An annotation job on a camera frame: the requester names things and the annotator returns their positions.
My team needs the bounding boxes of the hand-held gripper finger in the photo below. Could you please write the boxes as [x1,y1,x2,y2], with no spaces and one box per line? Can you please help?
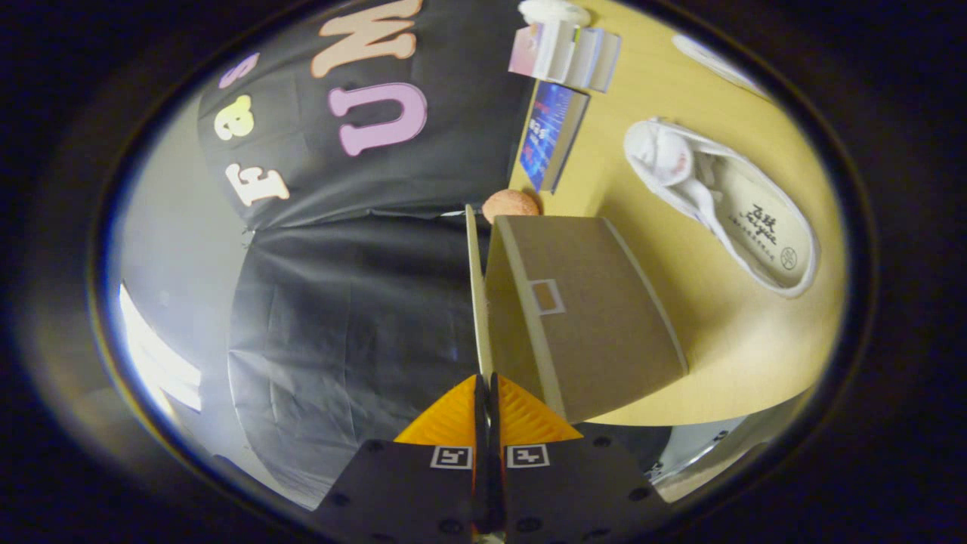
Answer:
[314,374,484,544]
[490,372,673,544]

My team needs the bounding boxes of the beige fabric storage box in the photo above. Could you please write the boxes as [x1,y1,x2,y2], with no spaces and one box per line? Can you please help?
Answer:
[465,204,690,425]

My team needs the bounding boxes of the pale blue stacked book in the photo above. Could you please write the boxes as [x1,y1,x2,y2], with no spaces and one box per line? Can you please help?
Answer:
[591,29,623,94]

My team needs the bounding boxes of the pink cover book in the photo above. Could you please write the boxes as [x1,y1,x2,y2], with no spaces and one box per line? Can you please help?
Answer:
[508,21,576,82]

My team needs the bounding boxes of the orange textured ball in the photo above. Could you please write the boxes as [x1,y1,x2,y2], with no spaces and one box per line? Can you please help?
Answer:
[482,189,541,225]

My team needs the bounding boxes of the blue cover book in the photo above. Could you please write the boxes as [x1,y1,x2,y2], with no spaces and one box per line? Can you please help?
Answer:
[519,82,590,194]

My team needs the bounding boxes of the white plush toy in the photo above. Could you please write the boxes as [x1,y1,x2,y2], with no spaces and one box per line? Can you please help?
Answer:
[518,0,592,27]

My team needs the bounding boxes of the white divided snack plate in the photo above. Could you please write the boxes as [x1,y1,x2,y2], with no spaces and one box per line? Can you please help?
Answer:
[672,34,771,99]

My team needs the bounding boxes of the white stacked book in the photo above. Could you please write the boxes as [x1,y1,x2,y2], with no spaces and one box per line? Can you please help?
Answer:
[567,26,605,90]

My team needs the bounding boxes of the white canvas shoe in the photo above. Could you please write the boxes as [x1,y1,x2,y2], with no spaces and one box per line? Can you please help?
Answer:
[624,117,820,299]

